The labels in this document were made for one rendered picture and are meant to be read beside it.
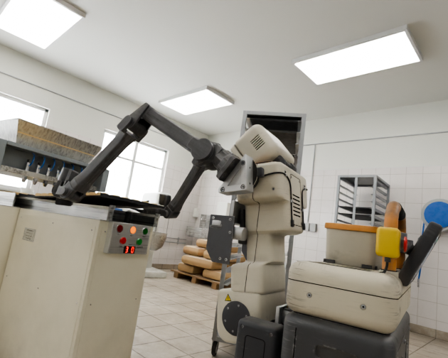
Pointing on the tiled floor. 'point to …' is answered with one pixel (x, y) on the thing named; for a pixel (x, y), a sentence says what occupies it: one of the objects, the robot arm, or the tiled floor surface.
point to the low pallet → (198, 279)
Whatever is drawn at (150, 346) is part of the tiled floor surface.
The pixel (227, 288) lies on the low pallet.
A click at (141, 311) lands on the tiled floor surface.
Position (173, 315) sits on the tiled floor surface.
